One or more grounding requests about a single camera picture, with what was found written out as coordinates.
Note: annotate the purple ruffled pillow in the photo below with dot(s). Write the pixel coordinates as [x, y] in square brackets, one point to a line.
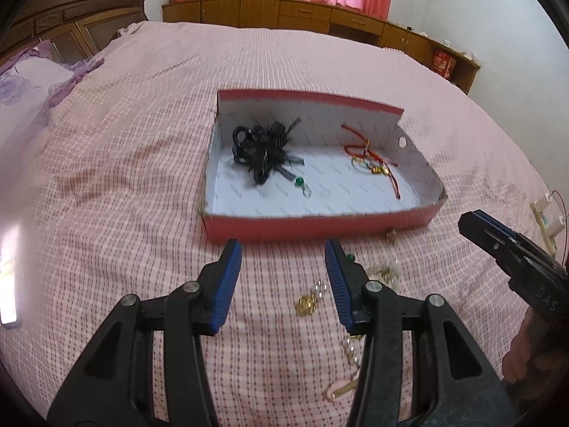
[32, 83]

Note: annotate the red box on shelf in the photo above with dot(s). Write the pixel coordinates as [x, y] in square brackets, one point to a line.
[443, 63]

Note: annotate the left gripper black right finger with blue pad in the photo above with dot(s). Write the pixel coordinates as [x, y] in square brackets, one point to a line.
[420, 364]

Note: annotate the long wooden low cabinet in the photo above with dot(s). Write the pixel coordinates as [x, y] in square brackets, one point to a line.
[323, 19]

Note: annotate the pearl gold earring cluster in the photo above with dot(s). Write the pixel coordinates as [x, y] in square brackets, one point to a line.
[386, 273]

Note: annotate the dark wooden headboard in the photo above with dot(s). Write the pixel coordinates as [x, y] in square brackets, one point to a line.
[76, 29]

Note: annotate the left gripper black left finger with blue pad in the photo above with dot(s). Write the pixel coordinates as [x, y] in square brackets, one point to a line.
[111, 382]

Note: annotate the pearl strand earring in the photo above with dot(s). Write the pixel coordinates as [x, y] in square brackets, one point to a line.
[353, 349]

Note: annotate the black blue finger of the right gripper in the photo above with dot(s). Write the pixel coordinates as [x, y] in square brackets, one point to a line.
[491, 235]

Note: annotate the glowing smartphone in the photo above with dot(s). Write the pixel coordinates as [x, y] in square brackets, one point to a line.
[8, 301]

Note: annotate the red cardboard box tray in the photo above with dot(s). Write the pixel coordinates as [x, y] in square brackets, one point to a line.
[366, 174]

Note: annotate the green gem earring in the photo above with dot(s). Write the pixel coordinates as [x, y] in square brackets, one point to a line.
[300, 183]

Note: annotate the pink checkered bedspread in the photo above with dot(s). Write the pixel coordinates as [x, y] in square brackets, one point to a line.
[113, 189]

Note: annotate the person's hand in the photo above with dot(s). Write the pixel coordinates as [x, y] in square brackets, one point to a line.
[523, 362]

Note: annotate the small gold charm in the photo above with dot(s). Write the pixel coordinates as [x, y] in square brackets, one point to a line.
[391, 236]

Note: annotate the gold pearl brooch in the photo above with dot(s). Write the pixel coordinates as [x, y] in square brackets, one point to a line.
[308, 303]

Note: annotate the pink gold hair clip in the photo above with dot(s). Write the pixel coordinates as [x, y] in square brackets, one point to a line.
[340, 389]

